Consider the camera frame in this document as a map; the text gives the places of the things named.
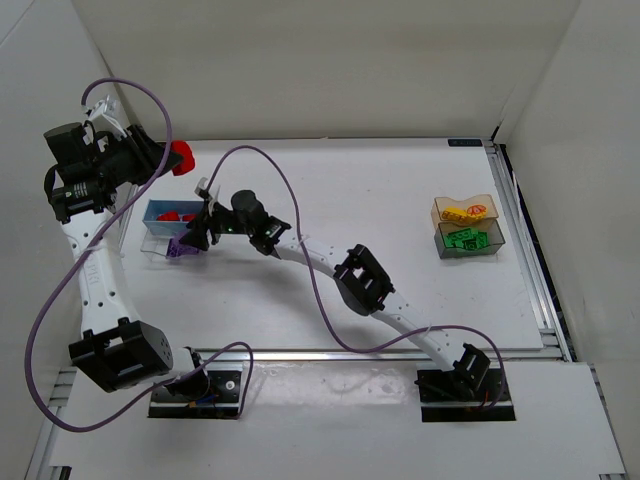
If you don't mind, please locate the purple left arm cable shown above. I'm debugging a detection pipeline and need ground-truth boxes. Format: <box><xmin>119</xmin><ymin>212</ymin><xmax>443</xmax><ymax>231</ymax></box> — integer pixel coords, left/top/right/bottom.
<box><xmin>23</xmin><ymin>77</ymin><xmax>254</xmax><ymax>434</ymax></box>

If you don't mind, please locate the small green lego brick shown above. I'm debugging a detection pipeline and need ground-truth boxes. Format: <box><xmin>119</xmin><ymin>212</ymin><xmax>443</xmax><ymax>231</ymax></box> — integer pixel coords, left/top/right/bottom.
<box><xmin>444</xmin><ymin>236</ymin><xmax>458</xmax><ymax>248</ymax></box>

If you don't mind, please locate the red half-round lego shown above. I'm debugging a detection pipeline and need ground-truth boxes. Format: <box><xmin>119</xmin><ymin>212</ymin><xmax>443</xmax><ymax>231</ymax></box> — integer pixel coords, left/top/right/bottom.
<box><xmin>171</xmin><ymin>141</ymin><xmax>195</xmax><ymax>176</ymax></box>

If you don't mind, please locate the green stepped lego block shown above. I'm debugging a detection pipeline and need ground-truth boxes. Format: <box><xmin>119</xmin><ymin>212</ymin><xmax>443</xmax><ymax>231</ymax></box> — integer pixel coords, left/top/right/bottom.
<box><xmin>472</xmin><ymin>231</ymin><xmax>490</xmax><ymax>251</ymax></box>

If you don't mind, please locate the blue plastic container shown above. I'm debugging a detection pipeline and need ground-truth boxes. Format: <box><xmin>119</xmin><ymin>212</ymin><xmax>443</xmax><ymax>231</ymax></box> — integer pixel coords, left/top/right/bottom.
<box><xmin>143</xmin><ymin>200</ymin><xmax>203</xmax><ymax>237</ymax></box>

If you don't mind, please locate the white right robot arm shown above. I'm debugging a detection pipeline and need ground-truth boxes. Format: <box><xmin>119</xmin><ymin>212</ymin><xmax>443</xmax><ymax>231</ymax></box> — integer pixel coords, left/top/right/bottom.
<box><xmin>180</xmin><ymin>186</ymin><xmax>490</xmax><ymax>401</ymax></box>

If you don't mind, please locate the yellow orange printed lego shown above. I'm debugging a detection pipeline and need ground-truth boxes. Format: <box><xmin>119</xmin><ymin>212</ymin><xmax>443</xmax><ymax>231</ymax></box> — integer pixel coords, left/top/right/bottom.
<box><xmin>466</xmin><ymin>204</ymin><xmax>487</xmax><ymax>222</ymax></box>

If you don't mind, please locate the red rounded lego brick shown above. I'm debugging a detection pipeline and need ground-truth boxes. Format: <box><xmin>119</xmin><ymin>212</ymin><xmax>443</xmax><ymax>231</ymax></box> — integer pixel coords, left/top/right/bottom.
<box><xmin>156</xmin><ymin>211</ymin><xmax>181</xmax><ymax>222</ymax></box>

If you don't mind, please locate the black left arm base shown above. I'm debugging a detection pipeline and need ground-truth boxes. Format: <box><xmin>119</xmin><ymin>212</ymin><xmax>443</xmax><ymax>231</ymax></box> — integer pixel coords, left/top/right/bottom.
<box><xmin>147</xmin><ymin>362</ymin><xmax>244</xmax><ymax>420</ymax></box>

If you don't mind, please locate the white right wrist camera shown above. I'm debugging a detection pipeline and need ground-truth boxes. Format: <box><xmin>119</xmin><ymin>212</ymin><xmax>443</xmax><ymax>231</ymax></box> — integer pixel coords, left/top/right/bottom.
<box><xmin>194</xmin><ymin>177</ymin><xmax>220</xmax><ymax>216</ymax></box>

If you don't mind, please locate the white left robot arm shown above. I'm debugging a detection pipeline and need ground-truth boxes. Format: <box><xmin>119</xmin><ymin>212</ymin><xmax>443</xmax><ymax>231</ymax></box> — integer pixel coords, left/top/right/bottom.
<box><xmin>44</xmin><ymin>121</ymin><xmax>193</xmax><ymax>392</ymax></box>

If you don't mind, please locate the orange translucent container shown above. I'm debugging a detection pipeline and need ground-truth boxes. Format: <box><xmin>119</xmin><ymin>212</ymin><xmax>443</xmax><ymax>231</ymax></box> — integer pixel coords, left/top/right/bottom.
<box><xmin>431</xmin><ymin>194</ymin><xmax>499</xmax><ymax>229</ymax></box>

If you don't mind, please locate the purple half-round lego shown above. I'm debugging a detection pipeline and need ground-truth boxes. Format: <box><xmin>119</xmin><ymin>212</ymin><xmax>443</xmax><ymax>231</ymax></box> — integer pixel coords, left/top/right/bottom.
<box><xmin>180</xmin><ymin>243</ymin><xmax>200</xmax><ymax>257</ymax></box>

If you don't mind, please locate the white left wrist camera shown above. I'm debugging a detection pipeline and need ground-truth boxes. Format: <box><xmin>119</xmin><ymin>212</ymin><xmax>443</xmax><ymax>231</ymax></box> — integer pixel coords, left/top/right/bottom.
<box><xmin>85</xmin><ymin>95</ymin><xmax>127</xmax><ymax>140</ymax></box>

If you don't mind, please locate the grey translucent container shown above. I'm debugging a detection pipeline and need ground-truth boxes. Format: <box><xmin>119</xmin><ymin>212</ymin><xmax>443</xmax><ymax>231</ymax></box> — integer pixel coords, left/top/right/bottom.
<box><xmin>434</xmin><ymin>219</ymin><xmax>506</xmax><ymax>259</ymax></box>

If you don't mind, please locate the clear plastic container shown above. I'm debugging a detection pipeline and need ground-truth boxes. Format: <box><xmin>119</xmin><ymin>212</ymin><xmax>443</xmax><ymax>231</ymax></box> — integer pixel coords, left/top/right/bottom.
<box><xmin>140</xmin><ymin>231</ymin><xmax>205</xmax><ymax>268</ymax></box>

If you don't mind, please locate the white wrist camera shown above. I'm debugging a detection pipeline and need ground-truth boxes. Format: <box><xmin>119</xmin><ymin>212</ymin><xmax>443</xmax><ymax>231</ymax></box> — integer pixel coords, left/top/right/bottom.
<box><xmin>194</xmin><ymin>177</ymin><xmax>220</xmax><ymax>216</ymax></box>
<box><xmin>85</xmin><ymin>95</ymin><xmax>127</xmax><ymax>140</ymax></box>

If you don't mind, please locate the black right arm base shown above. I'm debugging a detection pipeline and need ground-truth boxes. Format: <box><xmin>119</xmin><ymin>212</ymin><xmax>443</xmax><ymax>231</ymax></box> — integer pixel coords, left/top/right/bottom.
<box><xmin>414</xmin><ymin>368</ymin><xmax>516</xmax><ymax>423</ymax></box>

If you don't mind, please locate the yellow black striped lego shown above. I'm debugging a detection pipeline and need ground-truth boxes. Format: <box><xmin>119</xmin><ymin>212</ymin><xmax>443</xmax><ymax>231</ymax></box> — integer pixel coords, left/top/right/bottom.
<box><xmin>440</xmin><ymin>207</ymin><xmax>468</xmax><ymax>223</ymax></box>

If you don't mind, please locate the blue label sticker right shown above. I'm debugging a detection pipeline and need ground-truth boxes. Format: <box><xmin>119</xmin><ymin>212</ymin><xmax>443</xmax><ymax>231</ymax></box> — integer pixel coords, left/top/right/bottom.
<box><xmin>447</xmin><ymin>138</ymin><xmax>483</xmax><ymax>148</ymax></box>

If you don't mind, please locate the green lego plate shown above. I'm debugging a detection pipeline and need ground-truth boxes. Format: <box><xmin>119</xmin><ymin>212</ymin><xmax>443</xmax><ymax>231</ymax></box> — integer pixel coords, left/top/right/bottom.
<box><xmin>447</xmin><ymin>228</ymin><xmax>477</xmax><ymax>243</ymax></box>

